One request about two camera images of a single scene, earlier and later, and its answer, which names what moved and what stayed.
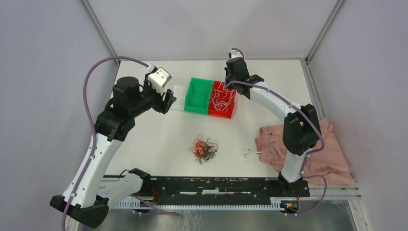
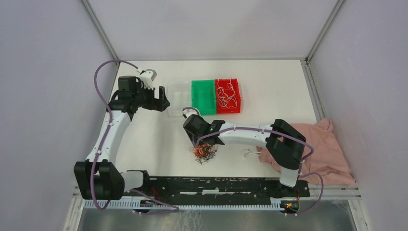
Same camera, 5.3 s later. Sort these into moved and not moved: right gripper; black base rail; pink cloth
Moved: right gripper
Not moved: black base rail; pink cloth
